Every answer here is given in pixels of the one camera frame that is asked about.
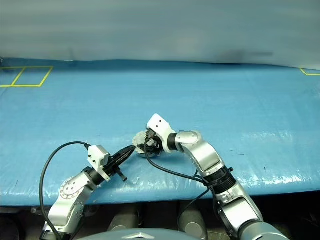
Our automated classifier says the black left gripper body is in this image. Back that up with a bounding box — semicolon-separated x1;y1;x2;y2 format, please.
102;156;128;183

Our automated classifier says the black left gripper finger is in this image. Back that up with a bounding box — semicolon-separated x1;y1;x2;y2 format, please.
112;148;136;167
111;145;136;161

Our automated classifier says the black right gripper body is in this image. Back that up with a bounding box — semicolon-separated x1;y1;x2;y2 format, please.
147;132;164;156

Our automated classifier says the grey rounded cylinder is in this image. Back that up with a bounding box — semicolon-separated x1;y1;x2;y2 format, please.
107;207;141;232
177;202;208;240

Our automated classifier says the blue table cover sheet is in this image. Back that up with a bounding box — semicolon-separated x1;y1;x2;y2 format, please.
0;57;320;208

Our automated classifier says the grey robot torso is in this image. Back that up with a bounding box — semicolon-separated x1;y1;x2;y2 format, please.
93;227;198;240

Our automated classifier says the yellow tape double square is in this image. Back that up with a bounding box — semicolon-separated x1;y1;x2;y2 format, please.
0;66;54;88

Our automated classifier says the yellow tape corner outline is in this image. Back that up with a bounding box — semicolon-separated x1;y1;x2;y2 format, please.
299;67;320;76

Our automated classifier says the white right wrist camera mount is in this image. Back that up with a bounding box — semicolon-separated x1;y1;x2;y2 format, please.
146;113;177;153

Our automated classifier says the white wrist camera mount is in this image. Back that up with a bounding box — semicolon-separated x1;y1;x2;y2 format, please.
87;144;112;182
146;113;177;153

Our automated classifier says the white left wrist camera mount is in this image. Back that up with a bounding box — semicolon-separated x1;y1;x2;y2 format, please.
87;144;112;182

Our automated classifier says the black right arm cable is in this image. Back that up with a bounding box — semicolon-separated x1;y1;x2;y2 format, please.
143;128;235;236

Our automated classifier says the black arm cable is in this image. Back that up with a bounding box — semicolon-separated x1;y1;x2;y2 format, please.
143;128;235;236
39;141;91;240

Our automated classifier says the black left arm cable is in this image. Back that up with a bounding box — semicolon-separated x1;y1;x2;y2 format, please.
39;141;91;240

